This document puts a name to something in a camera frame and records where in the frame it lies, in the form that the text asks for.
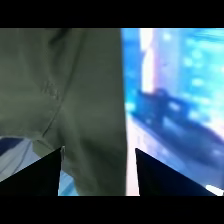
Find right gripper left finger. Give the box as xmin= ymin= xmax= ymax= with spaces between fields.
xmin=0 ymin=145 xmax=66 ymax=197

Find grey-green shirt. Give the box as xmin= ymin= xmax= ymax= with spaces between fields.
xmin=0 ymin=27 xmax=129 ymax=197

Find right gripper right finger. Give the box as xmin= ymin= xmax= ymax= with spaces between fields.
xmin=134 ymin=147 xmax=218 ymax=197

